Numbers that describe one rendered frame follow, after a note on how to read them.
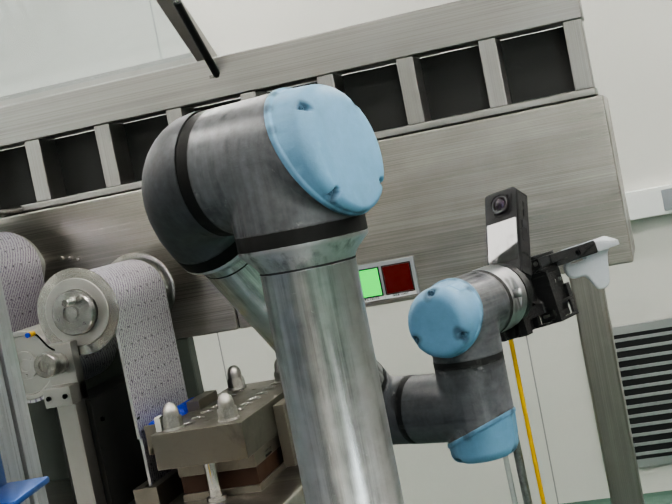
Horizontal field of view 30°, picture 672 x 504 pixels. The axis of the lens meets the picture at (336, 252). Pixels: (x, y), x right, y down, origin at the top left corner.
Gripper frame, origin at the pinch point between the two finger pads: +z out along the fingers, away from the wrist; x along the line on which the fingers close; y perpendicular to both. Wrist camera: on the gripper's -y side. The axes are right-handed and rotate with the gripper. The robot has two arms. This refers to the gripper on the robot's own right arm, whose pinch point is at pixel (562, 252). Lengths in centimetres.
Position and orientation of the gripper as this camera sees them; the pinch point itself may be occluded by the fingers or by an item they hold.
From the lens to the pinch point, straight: 160.0
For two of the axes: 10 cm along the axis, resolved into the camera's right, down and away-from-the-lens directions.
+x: 7.9, -2.7, -5.5
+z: 5.3, -1.5, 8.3
